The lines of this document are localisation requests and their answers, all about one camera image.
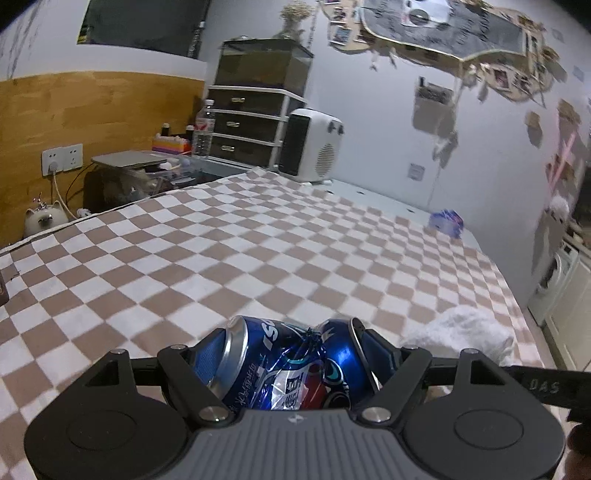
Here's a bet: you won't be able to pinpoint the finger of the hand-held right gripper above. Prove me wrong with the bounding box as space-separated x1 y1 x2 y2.
501 366 532 393

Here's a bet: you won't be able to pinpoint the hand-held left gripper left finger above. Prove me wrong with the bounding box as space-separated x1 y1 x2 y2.
85 329 236 424

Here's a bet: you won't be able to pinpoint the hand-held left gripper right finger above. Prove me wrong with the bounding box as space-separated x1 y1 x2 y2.
351 318 511 423

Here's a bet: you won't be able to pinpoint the crushed blue drink can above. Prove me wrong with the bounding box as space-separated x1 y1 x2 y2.
203 315 386 411

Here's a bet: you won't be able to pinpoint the white lower kitchen cabinets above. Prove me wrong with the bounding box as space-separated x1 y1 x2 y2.
547 251 591 370

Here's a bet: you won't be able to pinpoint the white washing machine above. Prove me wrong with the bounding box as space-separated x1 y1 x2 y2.
529 240 580 326

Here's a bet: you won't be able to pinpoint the brown white checkered tablecloth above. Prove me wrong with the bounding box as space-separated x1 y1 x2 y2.
0 167 546 480

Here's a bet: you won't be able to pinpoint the purple tissue packet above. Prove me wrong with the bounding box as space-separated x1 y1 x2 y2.
428 209 465 238

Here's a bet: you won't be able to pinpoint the white plush sheep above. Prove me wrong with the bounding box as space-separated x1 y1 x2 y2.
545 194 571 222

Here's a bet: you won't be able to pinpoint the clear storage box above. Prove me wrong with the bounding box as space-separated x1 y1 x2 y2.
99 164 199 206

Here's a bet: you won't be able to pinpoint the silver laptop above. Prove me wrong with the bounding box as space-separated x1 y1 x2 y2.
90 150 168 171

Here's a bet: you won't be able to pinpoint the white cat figurine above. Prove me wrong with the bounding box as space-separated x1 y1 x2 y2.
24 196 65 238

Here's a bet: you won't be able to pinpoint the colourful striped box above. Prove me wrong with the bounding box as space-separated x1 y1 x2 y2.
152 134 192 155

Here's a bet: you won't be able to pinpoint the white fan heater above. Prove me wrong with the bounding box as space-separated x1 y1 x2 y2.
278 108 345 184

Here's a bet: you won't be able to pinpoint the clear water bottle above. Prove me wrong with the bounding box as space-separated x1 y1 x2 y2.
191 99 217 159

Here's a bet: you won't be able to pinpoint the white drawer unit dark fronts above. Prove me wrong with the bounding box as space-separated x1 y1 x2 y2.
205 84 308 169

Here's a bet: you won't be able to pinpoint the glass tank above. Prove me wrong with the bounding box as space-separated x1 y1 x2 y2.
216 38 315 90

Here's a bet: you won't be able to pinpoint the dark window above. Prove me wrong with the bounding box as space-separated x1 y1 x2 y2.
76 0 212 61

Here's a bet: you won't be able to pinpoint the dried flower bunch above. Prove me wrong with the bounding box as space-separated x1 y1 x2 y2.
279 0 317 40

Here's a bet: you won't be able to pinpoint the white power cable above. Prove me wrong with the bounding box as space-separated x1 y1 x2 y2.
48 168 93 220

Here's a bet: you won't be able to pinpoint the wide white wall socket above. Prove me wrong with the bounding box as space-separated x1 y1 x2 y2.
41 144 85 177

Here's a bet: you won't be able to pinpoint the clear wall organizer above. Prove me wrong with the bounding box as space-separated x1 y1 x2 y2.
417 77 453 107

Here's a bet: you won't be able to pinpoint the wall decoration board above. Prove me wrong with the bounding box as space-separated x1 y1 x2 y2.
358 0 529 63

